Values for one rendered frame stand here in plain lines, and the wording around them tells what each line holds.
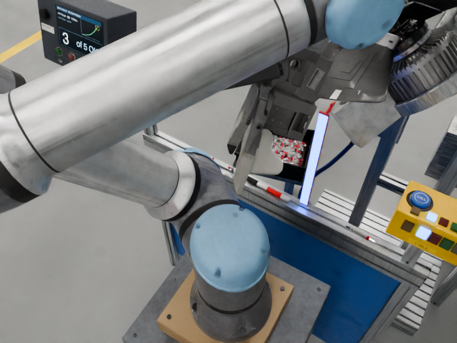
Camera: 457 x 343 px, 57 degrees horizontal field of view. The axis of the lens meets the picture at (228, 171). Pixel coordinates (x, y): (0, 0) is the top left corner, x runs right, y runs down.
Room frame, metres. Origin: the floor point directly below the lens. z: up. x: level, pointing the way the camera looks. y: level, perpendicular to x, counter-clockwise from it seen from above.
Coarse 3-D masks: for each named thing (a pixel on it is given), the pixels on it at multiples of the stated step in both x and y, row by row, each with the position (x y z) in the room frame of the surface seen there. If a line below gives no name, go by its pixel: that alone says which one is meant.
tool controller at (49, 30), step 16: (48, 0) 1.06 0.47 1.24; (64, 0) 1.05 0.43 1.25; (80, 0) 1.06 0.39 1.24; (96, 0) 1.08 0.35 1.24; (48, 16) 1.05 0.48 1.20; (64, 16) 1.03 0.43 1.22; (80, 16) 1.00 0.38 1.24; (96, 16) 0.97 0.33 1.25; (112, 16) 0.97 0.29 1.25; (128, 16) 1.01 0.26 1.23; (48, 32) 1.05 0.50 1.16; (80, 32) 0.99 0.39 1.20; (96, 32) 0.96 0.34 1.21; (112, 32) 0.96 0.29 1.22; (128, 32) 1.00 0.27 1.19; (48, 48) 1.05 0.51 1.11; (64, 48) 1.01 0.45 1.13; (80, 48) 0.98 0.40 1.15; (96, 48) 0.95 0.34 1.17; (64, 64) 1.01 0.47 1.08
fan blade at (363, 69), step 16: (368, 48) 0.93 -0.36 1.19; (384, 48) 0.92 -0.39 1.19; (336, 64) 0.89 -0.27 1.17; (352, 64) 0.87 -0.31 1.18; (368, 64) 0.87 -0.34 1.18; (384, 64) 0.87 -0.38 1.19; (336, 80) 0.83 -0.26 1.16; (352, 80) 0.82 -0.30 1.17; (368, 80) 0.81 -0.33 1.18; (384, 80) 0.80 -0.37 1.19; (320, 96) 0.79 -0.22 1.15; (352, 96) 0.76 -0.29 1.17; (368, 96) 0.75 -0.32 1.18; (384, 96) 0.74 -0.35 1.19
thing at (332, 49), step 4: (328, 44) 1.13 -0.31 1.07; (332, 44) 1.12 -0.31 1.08; (336, 44) 1.11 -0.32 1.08; (328, 48) 1.11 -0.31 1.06; (332, 48) 1.10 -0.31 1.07; (336, 48) 1.09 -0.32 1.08; (340, 48) 1.09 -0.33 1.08; (320, 52) 1.12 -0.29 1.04; (324, 52) 1.11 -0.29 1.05; (328, 52) 1.10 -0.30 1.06; (332, 52) 1.09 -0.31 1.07; (336, 52) 1.08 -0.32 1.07; (324, 56) 1.10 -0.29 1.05; (328, 56) 1.09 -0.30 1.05; (332, 56) 1.08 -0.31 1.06; (292, 64) 1.18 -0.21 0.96; (316, 100) 0.99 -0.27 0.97
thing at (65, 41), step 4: (60, 28) 1.03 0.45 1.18; (60, 32) 1.03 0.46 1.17; (64, 32) 1.02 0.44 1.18; (68, 32) 1.01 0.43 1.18; (60, 36) 1.03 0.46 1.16; (64, 36) 1.02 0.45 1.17; (68, 36) 1.01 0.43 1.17; (60, 40) 1.02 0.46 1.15; (64, 40) 1.02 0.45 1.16; (68, 40) 1.01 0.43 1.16; (64, 44) 1.01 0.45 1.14; (68, 44) 1.01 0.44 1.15; (72, 44) 1.00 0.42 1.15; (72, 48) 1.00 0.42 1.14
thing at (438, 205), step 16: (432, 192) 0.56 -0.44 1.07; (400, 208) 0.52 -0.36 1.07; (432, 208) 0.52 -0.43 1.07; (448, 208) 0.52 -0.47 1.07; (400, 224) 0.50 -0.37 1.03; (416, 224) 0.49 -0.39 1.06; (432, 224) 0.48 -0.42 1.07; (448, 224) 0.48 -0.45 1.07; (416, 240) 0.48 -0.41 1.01; (448, 256) 0.44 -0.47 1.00
